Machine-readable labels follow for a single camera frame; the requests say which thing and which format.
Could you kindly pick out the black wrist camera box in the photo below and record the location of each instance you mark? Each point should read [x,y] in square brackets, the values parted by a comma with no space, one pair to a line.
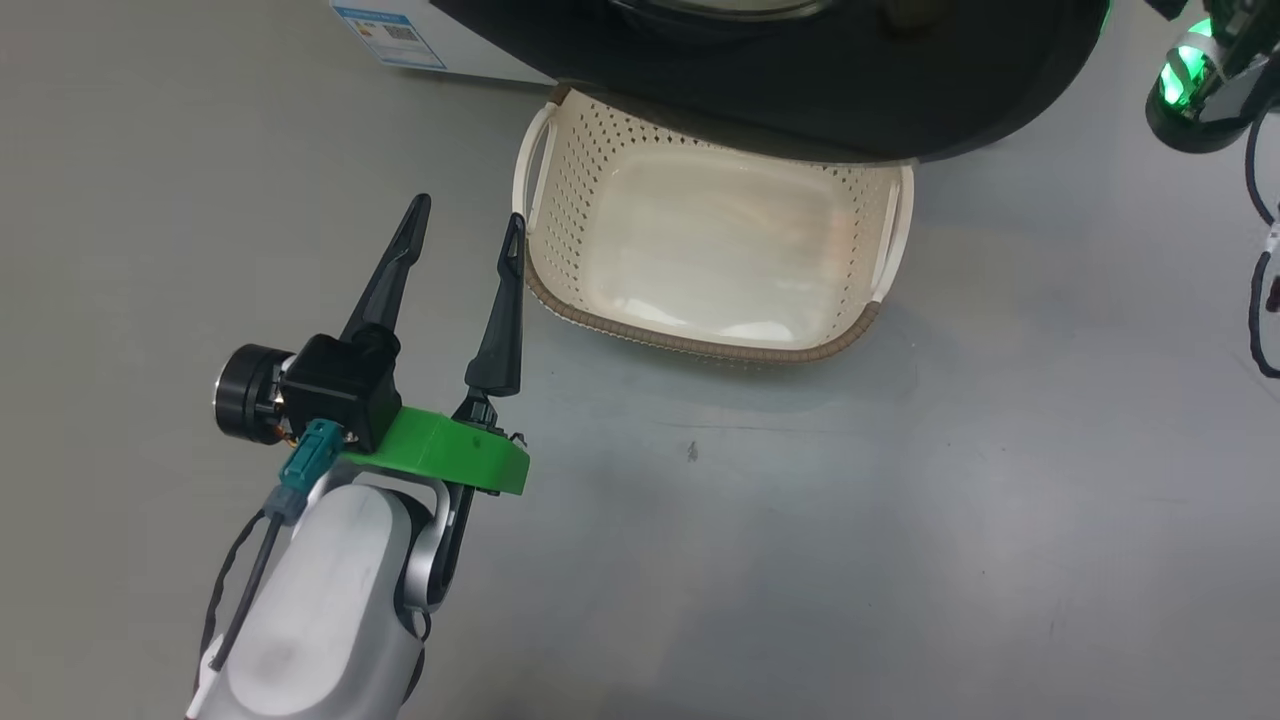
[340,385]
[1250,90]

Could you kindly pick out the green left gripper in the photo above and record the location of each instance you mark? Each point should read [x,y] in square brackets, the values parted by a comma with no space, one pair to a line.
[450,450]

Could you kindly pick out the black round washing machine door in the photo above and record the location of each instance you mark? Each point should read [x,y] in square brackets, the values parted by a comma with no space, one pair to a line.
[800,90]

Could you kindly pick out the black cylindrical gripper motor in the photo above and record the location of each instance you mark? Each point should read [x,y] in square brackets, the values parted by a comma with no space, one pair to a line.
[1200,135]
[245,393]

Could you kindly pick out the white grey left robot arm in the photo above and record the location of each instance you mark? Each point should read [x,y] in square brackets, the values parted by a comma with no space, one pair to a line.
[320,600]

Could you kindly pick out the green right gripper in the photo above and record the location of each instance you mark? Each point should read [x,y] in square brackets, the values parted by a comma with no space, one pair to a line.
[1190,65]

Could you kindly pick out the black cylindrical left gripper motor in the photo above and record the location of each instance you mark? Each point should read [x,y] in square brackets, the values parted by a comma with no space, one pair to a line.
[245,393]

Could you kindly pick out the white washing machine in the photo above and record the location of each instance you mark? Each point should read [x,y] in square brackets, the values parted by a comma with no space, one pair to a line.
[480,40]

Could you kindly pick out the cream perforated laundry basket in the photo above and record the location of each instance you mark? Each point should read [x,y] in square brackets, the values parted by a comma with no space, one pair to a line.
[720,250]

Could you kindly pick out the blue white energy label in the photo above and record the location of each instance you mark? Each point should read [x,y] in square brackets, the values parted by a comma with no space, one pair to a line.
[390,35]

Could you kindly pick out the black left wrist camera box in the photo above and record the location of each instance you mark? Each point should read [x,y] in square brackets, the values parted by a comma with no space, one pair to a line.
[340,385]

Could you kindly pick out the black cylindrical right gripper motor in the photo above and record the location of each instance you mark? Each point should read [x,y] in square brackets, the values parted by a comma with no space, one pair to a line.
[1200,135]

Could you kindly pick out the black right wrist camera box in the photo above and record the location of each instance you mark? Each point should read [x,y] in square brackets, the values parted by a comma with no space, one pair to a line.
[1250,90]

